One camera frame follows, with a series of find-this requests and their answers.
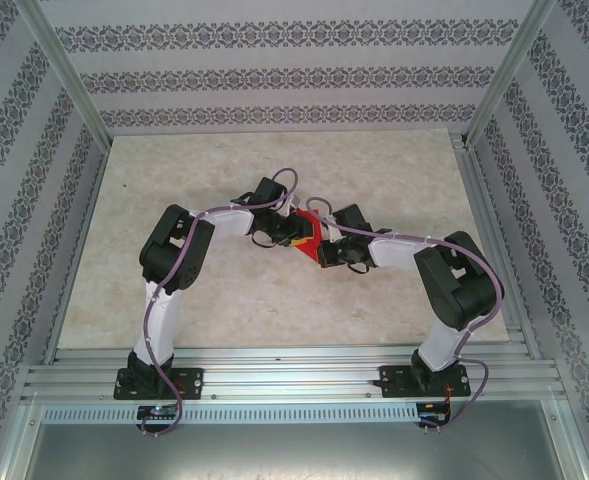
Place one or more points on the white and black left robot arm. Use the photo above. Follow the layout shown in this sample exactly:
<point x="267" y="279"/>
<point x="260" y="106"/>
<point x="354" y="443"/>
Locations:
<point x="174" y="250"/>

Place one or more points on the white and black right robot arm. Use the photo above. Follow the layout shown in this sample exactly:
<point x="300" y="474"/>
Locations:
<point x="459" y="285"/>

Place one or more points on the sheet metal tray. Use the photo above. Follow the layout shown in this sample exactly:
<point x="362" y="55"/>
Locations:
<point x="294" y="455"/>

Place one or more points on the aluminium mounting rail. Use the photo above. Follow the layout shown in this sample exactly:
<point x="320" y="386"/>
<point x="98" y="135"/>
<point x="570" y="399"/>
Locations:
<point x="294" y="375"/>

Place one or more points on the aluminium side rail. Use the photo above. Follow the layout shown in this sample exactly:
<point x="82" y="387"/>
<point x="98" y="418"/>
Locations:
<point x="479" y="200"/>
<point x="80" y="240"/>

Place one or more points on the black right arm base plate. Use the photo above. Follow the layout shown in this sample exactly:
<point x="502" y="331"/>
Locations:
<point x="391" y="382"/>

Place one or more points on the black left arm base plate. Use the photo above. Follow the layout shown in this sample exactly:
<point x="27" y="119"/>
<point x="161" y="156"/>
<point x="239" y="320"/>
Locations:
<point x="194" y="382"/>

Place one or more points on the aluminium frame post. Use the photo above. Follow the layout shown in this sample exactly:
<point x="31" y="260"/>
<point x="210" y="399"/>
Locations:
<point x="511" y="65"/>
<point x="64" y="65"/>

